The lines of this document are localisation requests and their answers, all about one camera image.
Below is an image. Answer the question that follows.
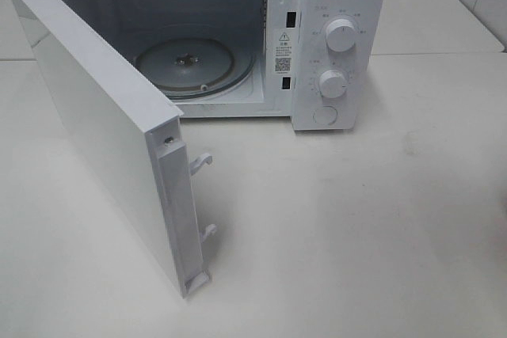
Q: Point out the white timer knob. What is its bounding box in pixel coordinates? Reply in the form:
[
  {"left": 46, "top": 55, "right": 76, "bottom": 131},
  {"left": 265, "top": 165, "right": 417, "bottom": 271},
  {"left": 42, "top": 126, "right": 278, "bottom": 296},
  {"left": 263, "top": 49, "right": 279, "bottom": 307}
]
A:
[{"left": 318, "top": 70, "right": 348, "bottom": 99}]

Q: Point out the glass microwave turntable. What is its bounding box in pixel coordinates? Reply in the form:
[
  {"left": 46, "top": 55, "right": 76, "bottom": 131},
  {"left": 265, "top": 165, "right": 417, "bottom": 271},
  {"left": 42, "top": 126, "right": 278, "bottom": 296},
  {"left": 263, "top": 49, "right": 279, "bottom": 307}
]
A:
[{"left": 135, "top": 37, "right": 255, "bottom": 100}]

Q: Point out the white microwave oven body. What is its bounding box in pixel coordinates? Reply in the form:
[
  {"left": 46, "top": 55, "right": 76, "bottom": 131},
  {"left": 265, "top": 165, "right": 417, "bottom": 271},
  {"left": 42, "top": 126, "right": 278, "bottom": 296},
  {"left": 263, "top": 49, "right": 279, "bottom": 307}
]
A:
[{"left": 62, "top": 0, "right": 383, "bottom": 131}]

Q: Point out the white power knob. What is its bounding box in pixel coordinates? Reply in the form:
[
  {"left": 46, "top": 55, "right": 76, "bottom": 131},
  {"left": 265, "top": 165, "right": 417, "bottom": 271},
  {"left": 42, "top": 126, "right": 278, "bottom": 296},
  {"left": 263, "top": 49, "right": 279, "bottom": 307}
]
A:
[{"left": 325, "top": 17, "right": 358, "bottom": 52}]

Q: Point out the round white door-release button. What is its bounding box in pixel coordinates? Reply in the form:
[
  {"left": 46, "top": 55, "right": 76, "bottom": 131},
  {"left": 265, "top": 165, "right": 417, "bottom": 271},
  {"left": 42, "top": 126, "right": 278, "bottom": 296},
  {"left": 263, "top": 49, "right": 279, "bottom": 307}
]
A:
[{"left": 313, "top": 106, "right": 337, "bottom": 126}]

